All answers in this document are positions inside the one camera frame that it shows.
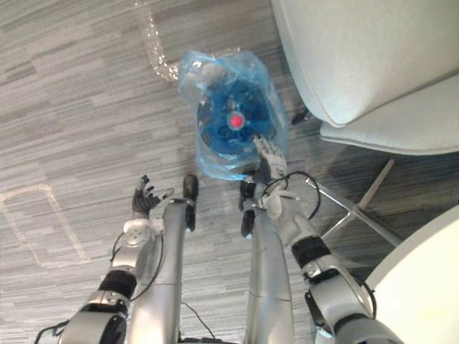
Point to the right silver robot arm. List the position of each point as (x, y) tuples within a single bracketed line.
[(322, 272)]

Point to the blue plastic trash bag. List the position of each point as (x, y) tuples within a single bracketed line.
[(229, 114)]

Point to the small black trash bin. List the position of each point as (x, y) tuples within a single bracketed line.
[(233, 123)]

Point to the right dark robot foot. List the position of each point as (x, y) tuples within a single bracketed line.
[(246, 204)]

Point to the left silver robot leg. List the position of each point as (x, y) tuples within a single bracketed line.
[(161, 272)]

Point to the left dark robot foot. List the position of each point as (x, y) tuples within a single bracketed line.
[(190, 197)]

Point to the dark robot foot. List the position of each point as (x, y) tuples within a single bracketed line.
[(246, 204), (190, 197)]

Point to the light grey upholstered chair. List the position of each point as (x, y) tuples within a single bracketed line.
[(373, 71)]

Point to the silver robot leg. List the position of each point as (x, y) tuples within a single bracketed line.
[(267, 283), (161, 272)]

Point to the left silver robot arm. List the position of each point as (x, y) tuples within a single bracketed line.
[(114, 272)]

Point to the clear crumpled plastic wrap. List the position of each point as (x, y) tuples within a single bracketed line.
[(156, 46)]

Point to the right silver robot leg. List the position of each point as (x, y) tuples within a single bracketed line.
[(267, 283)]

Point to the red round rubbish item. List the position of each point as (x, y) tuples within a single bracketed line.
[(236, 122)]

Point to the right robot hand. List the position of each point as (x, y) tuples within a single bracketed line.
[(269, 160)]

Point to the white round table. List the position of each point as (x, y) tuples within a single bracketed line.
[(419, 279)]

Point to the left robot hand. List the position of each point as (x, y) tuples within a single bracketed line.
[(142, 203)]

